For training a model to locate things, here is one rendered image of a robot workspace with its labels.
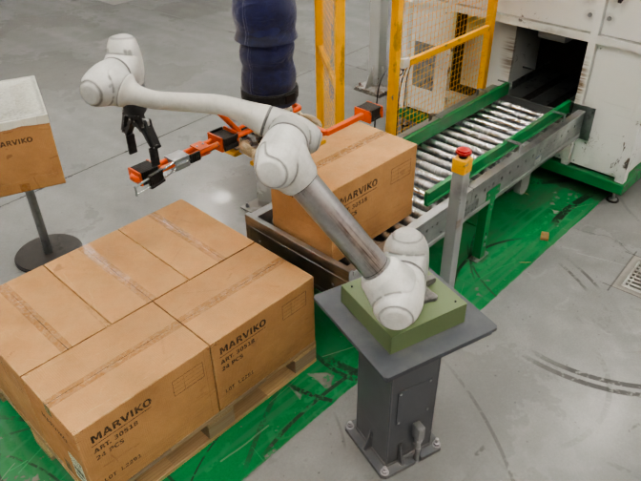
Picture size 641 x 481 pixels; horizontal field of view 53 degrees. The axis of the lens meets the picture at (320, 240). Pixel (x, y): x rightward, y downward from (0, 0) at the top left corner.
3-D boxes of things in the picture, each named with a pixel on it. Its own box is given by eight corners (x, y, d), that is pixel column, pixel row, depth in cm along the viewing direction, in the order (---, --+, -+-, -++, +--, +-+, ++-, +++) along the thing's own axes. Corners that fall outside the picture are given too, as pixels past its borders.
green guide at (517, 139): (565, 111, 432) (568, 98, 426) (580, 115, 426) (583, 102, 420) (423, 205, 338) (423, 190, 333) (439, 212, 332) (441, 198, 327)
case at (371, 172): (354, 186, 356) (355, 119, 332) (411, 214, 333) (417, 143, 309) (273, 232, 321) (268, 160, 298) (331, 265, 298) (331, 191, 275)
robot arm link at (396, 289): (436, 285, 219) (431, 329, 201) (397, 303, 227) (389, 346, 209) (292, 110, 192) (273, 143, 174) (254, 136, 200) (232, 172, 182)
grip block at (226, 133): (224, 137, 252) (222, 124, 249) (240, 145, 246) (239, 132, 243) (207, 145, 247) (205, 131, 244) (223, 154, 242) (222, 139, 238)
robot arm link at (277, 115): (278, 96, 203) (266, 115, 193) (331, 117, 204) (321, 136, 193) (267, 131, 212) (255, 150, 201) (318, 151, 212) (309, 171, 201)
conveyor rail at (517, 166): (572, 135, 435) (578, 109, 424) (579, 136, 433) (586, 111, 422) (344, 299, 300) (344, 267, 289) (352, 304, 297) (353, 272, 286)
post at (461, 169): (440, 317, 349) (461, 152, 291) (450, 323, 345) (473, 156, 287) (432, 324, 345) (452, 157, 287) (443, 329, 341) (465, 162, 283)
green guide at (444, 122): (495, 90, 462) (497, 77, 457) (507, 94, 456) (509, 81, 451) (346, 171, 368) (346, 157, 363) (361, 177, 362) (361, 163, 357)
